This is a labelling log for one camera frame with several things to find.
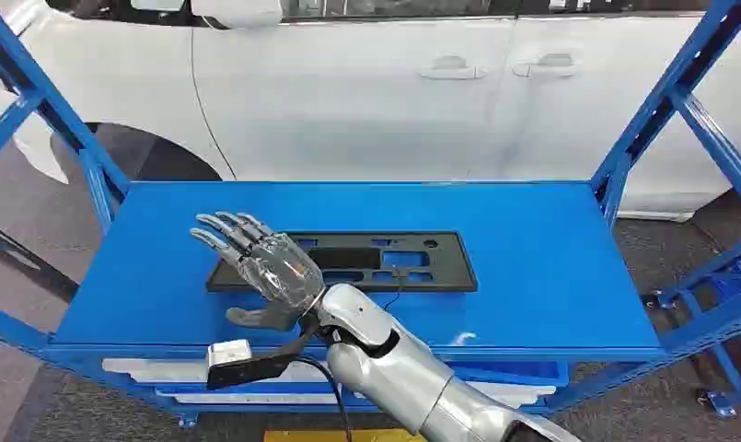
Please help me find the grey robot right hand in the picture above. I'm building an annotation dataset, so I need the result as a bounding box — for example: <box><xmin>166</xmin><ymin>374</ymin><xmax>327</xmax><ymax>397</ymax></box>
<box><xmin>189</xmin><ymin>211</ymin><xmax>328</xmax><ymax>333</ymax></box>

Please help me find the black plastic panel with cutouts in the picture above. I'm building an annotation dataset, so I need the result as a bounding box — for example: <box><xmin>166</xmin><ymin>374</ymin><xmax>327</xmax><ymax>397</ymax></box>
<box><xmin>205</xmin><ymin>230</ymin><xmax>480</xmax><ymax>294</ymax></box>

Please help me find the white panel under shelf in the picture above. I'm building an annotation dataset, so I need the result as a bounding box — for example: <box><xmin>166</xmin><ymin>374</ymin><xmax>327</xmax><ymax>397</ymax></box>
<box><xmin>100</xmin><ymin>357</ymin><xmax>333</xmax><ymax>385</ymax></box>

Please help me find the black car wheel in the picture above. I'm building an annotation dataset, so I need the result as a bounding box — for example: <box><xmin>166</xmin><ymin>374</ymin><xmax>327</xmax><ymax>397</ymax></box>
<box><xmin>51</xmin><ymin>122</ymin><xmax>223</xmax><ymax>185</ymax></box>

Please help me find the yellow floor tape patch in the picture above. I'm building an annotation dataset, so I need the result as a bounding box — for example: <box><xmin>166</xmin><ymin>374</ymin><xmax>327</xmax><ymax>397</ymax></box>
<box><xmin>262</xmin><ymin>428</ymin><xmax>430</xmax><ymax>442</ymax></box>

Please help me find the white car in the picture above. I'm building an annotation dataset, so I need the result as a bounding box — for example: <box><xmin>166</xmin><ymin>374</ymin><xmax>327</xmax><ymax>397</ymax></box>
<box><xmin>0</xmin><ymin>0</ymin><xmax>741</xmax><ymax>223</ymax></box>

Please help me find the blue metal rack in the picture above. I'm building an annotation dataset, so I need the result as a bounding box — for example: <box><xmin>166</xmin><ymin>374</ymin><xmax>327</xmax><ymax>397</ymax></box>
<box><xmin>0</xmin><ymin>0</ymin><xmax>741</xmax><ymax>429</ymax></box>

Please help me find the white car side mirror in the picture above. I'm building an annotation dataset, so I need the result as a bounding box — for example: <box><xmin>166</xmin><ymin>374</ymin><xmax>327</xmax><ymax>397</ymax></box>
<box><xmin>190</xmin><ymin>0</ymin><xmax>284</xmax><ymax>30</ymax></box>

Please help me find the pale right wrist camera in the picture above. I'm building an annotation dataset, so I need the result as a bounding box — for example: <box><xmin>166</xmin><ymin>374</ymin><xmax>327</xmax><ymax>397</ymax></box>
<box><xmin>205</xmin><ymin>317</ymin><xmax>322</xmax><ymax>392</ymax></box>

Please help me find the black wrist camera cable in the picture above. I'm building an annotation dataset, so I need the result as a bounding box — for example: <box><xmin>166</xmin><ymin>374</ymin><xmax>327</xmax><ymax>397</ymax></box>
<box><xmin>289</xmin><ymin>355</ymin><xmax>354</xmax><ymax>442</ymax></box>

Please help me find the white car door handle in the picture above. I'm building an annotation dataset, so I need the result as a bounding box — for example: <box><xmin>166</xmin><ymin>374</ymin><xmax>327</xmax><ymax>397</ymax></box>
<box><xmin>419</xmin><ymin>54</ymin><xmax>490</xmax><ymax>82</ymax></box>
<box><xmin>512</xmin><ymin>52</ymin><xmax>583</xmax><ymax>79</ymax></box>

